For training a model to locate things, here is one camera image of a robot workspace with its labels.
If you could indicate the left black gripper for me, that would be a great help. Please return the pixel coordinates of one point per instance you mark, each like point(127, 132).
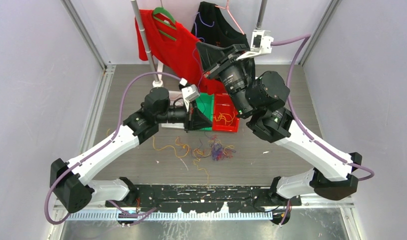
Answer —
point(194, 119)

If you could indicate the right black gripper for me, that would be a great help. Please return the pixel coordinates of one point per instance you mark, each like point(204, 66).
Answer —
point(213, 58)

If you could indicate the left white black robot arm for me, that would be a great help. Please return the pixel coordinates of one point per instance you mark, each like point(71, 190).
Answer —
point(73, 181)

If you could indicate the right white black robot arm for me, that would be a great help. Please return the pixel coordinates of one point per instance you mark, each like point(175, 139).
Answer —
point(261, 102)

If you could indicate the green plastic bin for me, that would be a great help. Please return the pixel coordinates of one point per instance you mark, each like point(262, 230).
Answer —
point(205, 104)

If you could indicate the white plastic bin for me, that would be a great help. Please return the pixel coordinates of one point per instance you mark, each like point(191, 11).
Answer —
point(173, 125)

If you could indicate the red plastic bin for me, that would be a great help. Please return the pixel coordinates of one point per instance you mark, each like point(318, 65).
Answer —
point(224, 114)

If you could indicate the black printed t-shirt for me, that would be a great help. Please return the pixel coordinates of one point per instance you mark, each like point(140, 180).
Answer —
point(212, 28)

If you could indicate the red t-shirt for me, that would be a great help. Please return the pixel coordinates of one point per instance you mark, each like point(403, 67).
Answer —
point(175, 47)

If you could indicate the pink clothes hanger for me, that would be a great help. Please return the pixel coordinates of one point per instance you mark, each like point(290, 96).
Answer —
point(227, 9)

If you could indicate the metal clothes rack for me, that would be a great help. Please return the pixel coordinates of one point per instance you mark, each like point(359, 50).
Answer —
point(157, 79)

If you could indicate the green clothes hanger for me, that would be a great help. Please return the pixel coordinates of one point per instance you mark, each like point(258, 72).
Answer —
point(165, 23)

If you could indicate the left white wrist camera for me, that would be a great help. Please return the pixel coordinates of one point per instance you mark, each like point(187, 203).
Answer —
point(189, 94)

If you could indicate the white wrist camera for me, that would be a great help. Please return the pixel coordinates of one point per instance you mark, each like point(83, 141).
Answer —
point(260, 44)
point(189, 94)

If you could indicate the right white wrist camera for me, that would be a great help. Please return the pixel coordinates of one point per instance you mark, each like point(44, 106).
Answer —
point(260, 44)

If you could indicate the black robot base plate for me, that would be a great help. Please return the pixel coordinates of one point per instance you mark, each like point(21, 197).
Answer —
point(203, 198)

